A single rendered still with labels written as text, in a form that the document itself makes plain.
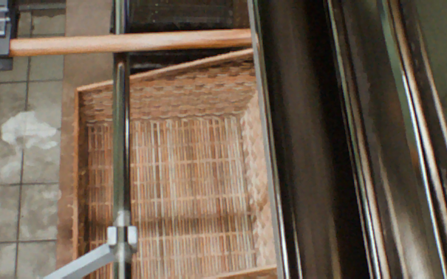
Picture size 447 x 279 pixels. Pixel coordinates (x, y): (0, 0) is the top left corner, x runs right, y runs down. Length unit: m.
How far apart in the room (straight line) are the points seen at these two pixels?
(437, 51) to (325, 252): 0.37
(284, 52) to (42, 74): 1.89
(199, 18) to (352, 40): 0.96
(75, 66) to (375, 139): 1.36
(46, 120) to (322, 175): 1.90
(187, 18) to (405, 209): 1.21
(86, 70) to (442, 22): 1.60
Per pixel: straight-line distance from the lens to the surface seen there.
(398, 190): 1.15
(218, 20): 2.24
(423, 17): 0.99
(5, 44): 1.69
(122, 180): 1.54
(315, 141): 1.31
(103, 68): 2.45
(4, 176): 3.00
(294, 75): 1.37
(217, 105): 2.29
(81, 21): 2.56
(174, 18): 2.25
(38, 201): 2.93
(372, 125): 1.24
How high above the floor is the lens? 2.47
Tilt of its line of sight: 55 degrees down
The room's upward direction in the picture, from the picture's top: 1 degrees clockwise
